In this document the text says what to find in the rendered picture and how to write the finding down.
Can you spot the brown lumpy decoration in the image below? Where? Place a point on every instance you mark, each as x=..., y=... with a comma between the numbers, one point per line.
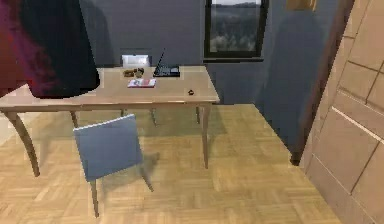
x=133, y=72

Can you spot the small black round object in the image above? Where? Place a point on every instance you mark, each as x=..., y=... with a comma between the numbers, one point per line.
x=191, y=92

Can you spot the light wooden table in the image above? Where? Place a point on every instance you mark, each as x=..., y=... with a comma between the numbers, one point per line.
x=173, y=90

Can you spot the black laptop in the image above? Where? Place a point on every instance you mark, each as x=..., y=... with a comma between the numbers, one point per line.
x=165, y=70

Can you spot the red white book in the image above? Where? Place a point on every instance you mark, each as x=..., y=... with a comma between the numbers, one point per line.
x=142, y=83

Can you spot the white chair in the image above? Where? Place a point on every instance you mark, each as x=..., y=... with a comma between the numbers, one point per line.
x=135, y=60

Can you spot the blue grey chair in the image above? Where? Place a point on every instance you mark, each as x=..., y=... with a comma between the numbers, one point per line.
x=108, y=146

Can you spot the black framed window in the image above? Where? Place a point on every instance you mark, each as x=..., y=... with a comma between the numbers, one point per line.
x=235, y=28

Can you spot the light wooden room door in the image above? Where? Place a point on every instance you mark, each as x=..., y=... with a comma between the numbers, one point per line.
x=353, y=110

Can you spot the yellow framed wall picture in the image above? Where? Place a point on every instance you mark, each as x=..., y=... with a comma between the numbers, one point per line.
x=301, y=4

